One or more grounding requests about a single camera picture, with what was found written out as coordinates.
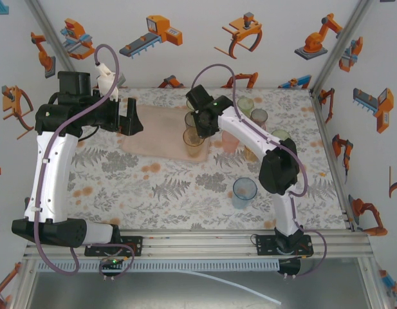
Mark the pink plastic tray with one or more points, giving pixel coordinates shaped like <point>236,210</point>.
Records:
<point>159,135</point>

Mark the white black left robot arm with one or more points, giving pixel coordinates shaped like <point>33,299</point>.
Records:
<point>53,180</point>

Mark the tall orange plastic glass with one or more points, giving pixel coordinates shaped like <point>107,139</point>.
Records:
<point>193,148</point>

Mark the aluminium frame post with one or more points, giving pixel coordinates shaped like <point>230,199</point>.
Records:
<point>58,48</point>
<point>339,48</point>

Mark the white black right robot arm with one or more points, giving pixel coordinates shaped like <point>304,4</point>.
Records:
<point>240,132</point>

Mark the black right controller box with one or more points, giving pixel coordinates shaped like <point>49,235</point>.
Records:
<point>289,267</point>

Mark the floral table mat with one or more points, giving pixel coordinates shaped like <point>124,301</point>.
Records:
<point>143,209</point>

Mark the blue plastic glass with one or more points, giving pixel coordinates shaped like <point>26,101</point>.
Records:
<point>244,193</point>

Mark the left controller board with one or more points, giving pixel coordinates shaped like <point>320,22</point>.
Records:
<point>113,262</point>

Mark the tall grey plastic glass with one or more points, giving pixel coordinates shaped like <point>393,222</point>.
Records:
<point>189,120</point>

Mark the small grey plastic glass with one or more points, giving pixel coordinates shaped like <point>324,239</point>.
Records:
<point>259,116</point>

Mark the aluminium side rail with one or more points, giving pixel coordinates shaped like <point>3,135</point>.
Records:
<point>318,111</point>

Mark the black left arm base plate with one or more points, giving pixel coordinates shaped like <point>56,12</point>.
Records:
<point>137,248</point>

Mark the aluminium front frame rail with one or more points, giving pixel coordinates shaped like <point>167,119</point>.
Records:
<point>201,244</point>

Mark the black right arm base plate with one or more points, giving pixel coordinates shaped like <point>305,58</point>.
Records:
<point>262,248</point>

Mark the grey metal sheet panel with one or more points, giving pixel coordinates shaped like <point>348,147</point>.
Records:
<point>121,293</point>

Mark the small green plastic glass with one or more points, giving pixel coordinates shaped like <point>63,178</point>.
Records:
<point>246,104</point>

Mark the pink plastic glass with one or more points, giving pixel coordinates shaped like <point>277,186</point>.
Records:
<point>230,143</point>

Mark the small orange plastic glass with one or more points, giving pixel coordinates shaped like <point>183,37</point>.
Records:
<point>249,154</point>

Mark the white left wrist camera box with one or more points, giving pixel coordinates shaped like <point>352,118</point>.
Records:
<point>105,82</point>

